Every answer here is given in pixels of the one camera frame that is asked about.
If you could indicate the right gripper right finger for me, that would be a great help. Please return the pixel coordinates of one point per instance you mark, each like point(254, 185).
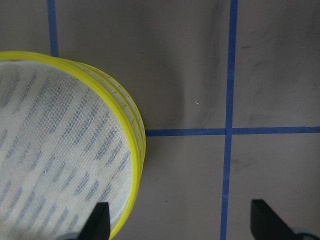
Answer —
point(265, 224)

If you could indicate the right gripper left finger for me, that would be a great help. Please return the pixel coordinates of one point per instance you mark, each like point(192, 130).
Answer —
point(98, 224)

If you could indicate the yellow steamer layer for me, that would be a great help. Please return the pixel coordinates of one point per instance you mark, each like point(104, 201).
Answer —
point(65, 145)
point(126, 102)

